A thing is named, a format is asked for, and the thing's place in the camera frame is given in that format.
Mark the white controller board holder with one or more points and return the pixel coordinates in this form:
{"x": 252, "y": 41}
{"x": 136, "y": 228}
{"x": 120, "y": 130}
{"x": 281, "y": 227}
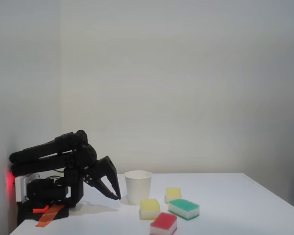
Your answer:
{"x": 20, "y": 187}

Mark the white paper cup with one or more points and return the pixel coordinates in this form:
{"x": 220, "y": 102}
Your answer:
{"x": 138, "y": 188}

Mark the green and white sponge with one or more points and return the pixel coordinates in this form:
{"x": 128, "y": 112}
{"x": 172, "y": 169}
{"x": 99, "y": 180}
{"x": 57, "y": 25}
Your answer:
{"x": 183, "y": 208}

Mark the yellow and white sponge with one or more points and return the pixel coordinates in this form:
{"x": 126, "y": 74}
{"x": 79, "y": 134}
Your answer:
{"x": 173, "y": 195}
{"x": 150, "y": 209}

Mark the red and white sponge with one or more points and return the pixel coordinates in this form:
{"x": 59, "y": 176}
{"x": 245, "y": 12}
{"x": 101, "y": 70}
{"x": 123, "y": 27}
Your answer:
{"x": 163, "y": 224}

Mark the black orange table clamp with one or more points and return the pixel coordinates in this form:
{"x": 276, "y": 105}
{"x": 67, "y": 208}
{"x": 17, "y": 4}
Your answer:
{"x": 40, "y": 210}

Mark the orange tape strip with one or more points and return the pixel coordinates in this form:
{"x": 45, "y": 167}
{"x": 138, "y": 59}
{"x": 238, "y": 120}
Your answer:
{"x": 49, "y": 216}

